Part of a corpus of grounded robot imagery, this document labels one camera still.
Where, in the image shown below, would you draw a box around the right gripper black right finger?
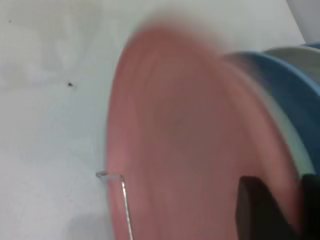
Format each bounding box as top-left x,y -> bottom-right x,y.
301,173 -> 320,240

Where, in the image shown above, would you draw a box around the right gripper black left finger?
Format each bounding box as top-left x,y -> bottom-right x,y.
235,175 -> 297,240

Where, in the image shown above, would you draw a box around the pink round plate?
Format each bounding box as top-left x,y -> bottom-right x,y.
104,24 -> 305,240

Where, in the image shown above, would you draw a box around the green round plate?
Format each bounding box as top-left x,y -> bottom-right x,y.
262,93 -> 315,177

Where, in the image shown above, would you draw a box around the blue round plate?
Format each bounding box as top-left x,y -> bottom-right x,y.
301,41 -> 320,50
224,51 -> 320,173

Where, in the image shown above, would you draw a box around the silver wire plate rack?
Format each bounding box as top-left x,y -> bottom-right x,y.
96,171 -> 135,240

